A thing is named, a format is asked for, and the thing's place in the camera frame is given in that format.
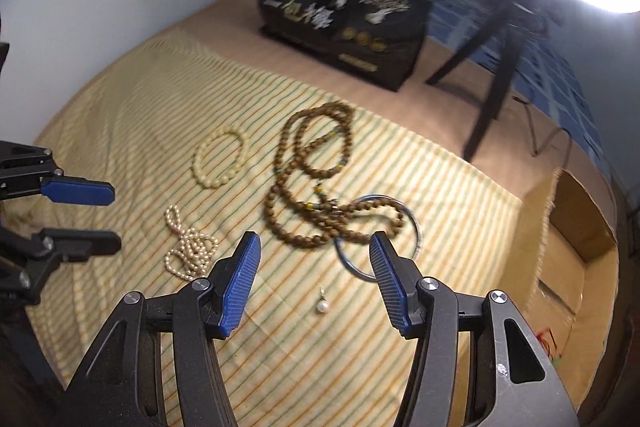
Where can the single pearl pendant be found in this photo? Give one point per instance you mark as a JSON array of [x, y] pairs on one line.
[[320, 306]]

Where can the black tripod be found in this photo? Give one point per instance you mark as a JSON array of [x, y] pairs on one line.
[[500, 72]]

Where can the cardboard box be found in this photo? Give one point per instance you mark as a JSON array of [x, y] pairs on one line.
[[575, 232]]

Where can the striped yellow cloth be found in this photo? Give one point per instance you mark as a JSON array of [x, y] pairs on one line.
[[150, 107]]

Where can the blue metal bangle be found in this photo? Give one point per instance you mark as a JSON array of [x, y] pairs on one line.
[[350, 267]]

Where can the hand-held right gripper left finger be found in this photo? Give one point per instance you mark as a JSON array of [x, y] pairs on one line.
[[240, 287]]

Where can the tan bed sheet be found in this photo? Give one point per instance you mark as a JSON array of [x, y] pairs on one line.
[[440, 117]]

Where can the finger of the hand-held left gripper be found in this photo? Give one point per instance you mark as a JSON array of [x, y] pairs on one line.
[[75, 192], [75, 241]]

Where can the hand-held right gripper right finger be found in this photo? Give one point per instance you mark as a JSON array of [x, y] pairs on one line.
[[387, 287]]

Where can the blue checked bed sheet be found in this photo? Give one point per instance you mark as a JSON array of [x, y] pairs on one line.
[[550, 82]]

